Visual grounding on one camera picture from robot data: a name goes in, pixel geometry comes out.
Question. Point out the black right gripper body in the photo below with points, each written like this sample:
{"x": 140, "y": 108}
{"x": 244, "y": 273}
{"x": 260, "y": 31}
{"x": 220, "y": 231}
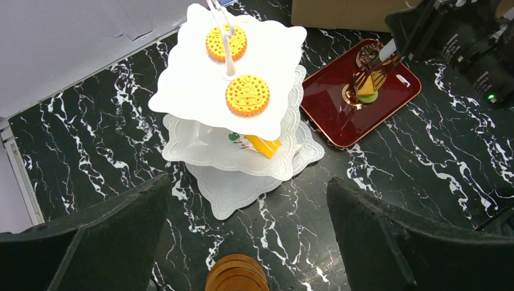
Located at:
{"x": 472, "y": 34}

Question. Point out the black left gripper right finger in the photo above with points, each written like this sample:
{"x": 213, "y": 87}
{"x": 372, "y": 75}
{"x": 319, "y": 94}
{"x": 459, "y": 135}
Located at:
{"x": 386, "y": 247}

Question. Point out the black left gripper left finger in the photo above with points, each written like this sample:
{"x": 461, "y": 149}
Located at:
{"x": 108, "y": 246}

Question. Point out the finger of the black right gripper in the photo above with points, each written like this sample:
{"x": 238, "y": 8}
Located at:
{"x": 414, "y": 30}

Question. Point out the chocolate sprinkled donut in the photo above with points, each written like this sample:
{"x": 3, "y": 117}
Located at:
{"x": 367, "y": 53}

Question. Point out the metal serving tongs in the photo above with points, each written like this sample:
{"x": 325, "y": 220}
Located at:
{"x": 379, "y": 68}

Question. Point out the green round macaron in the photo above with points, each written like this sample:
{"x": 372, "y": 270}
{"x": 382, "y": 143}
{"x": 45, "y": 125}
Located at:
{"x": 368, "y": 99}

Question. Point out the yellow decorated cake slice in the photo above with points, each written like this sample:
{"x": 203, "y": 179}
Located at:
{"x": 255, "y": 143}

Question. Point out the white three-tier cake stand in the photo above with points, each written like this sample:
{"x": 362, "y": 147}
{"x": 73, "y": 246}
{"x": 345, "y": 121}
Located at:
{"x": 214, "y": 47}

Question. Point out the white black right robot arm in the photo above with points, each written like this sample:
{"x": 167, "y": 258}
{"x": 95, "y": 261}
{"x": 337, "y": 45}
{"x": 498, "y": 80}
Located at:
{"x": 495, "y": 85}

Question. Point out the tan plastic toolbox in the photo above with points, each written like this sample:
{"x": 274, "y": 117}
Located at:
{"x": 351, "y": 15}

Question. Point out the red dessert tray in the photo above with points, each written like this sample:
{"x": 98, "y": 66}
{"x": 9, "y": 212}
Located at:
{"x": 343, "y": 117}

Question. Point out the brown round wooden lid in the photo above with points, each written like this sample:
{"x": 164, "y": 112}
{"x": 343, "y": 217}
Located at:
{"x": 236, "y": 272}

